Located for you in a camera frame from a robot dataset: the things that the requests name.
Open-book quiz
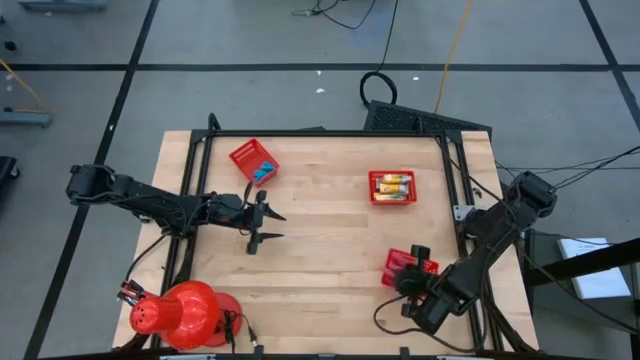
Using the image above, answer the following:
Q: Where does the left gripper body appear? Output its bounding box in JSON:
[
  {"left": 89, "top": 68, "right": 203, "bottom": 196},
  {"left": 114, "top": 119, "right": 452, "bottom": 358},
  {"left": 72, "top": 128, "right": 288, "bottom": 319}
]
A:
[{"left": 208, "top": 192, "right": 259, "bottom": 235}]

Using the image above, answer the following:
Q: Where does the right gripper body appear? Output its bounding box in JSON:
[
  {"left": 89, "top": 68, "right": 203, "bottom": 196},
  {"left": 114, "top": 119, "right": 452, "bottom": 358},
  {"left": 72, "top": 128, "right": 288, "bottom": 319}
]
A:
[{"left": 394, "top": 263, "right": 444, "bottom": 301}]

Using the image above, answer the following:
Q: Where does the red plastic basket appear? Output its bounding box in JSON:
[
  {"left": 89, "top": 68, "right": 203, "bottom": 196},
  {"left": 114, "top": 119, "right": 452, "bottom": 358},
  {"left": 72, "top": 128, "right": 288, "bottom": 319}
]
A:
[
  {"left": 368, "top": 170, "right": 418, "bottom": 206},
  {"left": 228, "top": 137, "right": 281, "bottom": 187},
  {"left": 380, "top": 247, "right": 441, "bottom": 290}
]

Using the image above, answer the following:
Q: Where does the red desk lamp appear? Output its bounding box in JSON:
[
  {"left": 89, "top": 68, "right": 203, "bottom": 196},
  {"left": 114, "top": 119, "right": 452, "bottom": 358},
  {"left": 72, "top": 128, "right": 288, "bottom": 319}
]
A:
[{"left": 128, "top": 279, "right": 245, "bottom": 351}]

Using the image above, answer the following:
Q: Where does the grey desk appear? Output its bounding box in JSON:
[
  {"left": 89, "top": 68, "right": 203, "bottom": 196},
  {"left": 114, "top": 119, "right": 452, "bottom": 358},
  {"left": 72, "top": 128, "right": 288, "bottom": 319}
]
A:
[{"left": 522, "top": 227, "right": 640, "bottom": 331}]

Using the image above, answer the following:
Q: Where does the black diagonal brace bar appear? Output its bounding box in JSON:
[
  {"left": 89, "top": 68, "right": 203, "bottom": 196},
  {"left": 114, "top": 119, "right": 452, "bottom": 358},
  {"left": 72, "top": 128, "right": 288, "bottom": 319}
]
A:
[{"left": 524, "top": 237, "right": 640, "bottom": 287}]

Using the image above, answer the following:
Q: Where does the white booklet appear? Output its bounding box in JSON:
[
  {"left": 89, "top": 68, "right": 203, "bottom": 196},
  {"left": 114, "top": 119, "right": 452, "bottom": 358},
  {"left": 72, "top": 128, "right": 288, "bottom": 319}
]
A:
[{"left": 556, "top": 236, "right": 633, "bottom": 301}]

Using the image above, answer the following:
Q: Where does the grey metal floor foot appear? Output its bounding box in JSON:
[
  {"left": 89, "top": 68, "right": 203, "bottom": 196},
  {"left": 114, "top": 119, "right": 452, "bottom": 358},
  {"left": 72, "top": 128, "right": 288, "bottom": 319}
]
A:
[
  {"left": 0, "top": 110, "right": 54, "bottom": 129},
  {"left": 17, "top": 0, "right": 109, "bottom": 12}
]

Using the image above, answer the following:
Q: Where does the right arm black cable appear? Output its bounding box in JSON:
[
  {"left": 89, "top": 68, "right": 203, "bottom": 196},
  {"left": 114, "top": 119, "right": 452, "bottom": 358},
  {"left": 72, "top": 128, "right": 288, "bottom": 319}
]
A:
[{"left": 372, "top": 294, "right": 474, "bottom": 354}]

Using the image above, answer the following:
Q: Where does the black lamp cable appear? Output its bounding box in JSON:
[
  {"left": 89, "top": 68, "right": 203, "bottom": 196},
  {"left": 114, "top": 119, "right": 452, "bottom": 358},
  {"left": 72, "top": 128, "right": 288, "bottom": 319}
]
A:
[{"left": 219, "top": 308, "right": 260, "bottom": 351}]

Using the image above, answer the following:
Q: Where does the black aluminium table frame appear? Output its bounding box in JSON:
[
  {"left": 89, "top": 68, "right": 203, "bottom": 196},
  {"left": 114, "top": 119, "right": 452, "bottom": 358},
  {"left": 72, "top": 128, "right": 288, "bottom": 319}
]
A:
[{"left": 149, "top": 112, "right": 539, "bottom": 360}]

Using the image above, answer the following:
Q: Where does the black base cable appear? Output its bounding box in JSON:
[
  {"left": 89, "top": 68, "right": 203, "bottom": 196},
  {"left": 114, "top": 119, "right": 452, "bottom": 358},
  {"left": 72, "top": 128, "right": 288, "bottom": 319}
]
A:
[{"left": 124, "top": 233, "right": 169, "bottom": 284}]

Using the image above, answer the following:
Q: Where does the black hanging cable with coil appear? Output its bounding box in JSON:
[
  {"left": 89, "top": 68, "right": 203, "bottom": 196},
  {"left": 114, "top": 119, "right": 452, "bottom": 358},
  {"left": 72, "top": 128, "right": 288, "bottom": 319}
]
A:
[{"left": 358, "top": 0, "right": 401, "bottom": 108}]

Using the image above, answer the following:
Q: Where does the black cable bundle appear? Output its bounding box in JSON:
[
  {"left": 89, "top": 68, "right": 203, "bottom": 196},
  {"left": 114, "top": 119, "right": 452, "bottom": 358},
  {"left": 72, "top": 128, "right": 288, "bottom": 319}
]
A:
[{"left": 494, "top": 144, "right": 640, "bottom": 192}]

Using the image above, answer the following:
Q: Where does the yellow hanging cable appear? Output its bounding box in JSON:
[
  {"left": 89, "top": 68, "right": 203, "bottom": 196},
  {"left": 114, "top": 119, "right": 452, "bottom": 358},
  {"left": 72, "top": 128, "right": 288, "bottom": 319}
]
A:
[{"left": 433, "top": 0, "right": 475, "bottom": 114}]

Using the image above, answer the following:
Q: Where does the yellow floor cable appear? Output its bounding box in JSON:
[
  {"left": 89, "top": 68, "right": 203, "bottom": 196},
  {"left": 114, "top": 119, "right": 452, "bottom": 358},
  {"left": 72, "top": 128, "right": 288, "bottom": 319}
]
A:
[{"left": 0, "top": 58, "right": 49, "bottom": 114}]

